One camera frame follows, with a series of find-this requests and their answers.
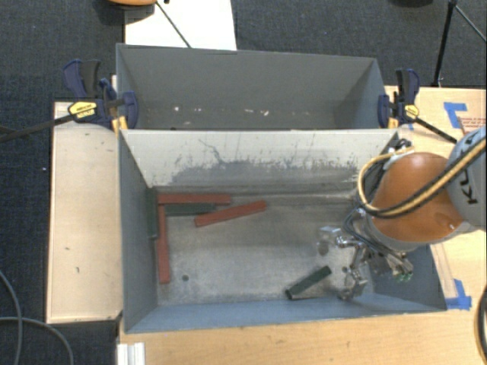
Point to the red-brown flat block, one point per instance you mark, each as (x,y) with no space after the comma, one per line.
(230,213)
(194,199)
(164,249)

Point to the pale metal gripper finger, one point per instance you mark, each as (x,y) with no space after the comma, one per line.
(330,235)
(355,281)

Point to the grey metal bin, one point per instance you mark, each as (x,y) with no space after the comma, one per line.
(243,249)

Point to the pale wood board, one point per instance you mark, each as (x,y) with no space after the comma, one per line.
(85,223)

